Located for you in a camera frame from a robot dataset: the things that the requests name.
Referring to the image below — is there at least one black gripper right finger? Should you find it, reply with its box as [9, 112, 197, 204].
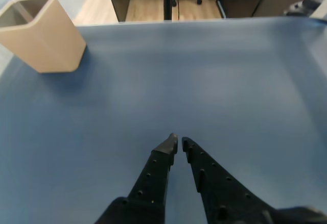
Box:
[181, 136, 279, 224]

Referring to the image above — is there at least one dark blue table mat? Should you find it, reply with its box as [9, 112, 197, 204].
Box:
[0, 17, 327, 224]

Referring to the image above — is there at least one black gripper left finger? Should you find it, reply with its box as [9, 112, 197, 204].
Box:
[94, 132, 179, 224]

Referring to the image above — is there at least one black tripod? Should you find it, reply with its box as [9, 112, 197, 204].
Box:
[162, 0, 173, 21]

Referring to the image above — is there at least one beige open box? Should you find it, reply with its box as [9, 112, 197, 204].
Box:
[0, 0, 87, 74]

